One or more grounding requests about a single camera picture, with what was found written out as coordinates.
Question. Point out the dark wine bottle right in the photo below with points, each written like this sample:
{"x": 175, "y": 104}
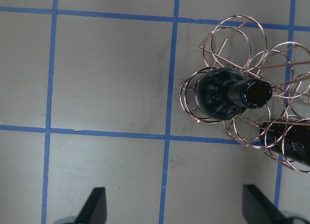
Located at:
{"x": 291, "y": 140}

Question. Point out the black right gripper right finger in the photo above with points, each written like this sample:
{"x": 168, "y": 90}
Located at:
{"x": 258, "y": 209}

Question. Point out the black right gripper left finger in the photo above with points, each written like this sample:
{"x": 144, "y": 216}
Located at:
{"x": 94, "y": 210}

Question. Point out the dark wine bottle left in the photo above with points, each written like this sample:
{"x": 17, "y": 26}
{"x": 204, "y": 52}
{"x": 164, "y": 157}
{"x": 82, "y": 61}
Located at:
{"x": 224, "y": 93}

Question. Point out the copper wire bottle basket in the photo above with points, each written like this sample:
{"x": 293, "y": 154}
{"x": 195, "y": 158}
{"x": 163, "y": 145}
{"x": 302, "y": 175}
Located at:
{"x": 239, "y": 42}

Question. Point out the dark wine bottle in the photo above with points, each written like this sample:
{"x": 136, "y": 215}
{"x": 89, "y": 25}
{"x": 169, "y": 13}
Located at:
{"x": 291, "y": 140}
{"x": 224, "y": 93}

